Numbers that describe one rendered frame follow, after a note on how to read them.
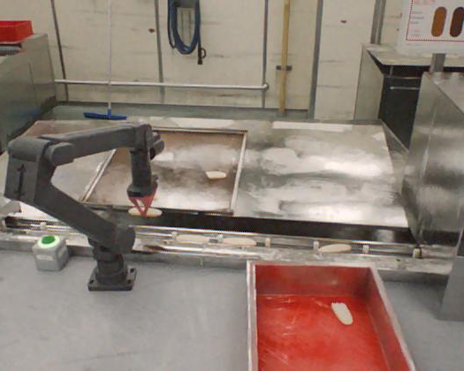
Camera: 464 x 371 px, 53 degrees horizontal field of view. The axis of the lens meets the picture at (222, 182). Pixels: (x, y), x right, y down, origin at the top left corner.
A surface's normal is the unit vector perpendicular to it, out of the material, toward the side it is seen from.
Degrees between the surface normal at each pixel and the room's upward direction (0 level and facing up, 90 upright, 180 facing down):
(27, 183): 64
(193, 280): 0
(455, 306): 90
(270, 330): 0
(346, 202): 10
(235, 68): 90
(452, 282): 90
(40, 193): 90
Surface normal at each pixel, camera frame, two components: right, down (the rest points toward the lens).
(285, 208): -0.03, -0.80
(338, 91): -0.14, 0.45
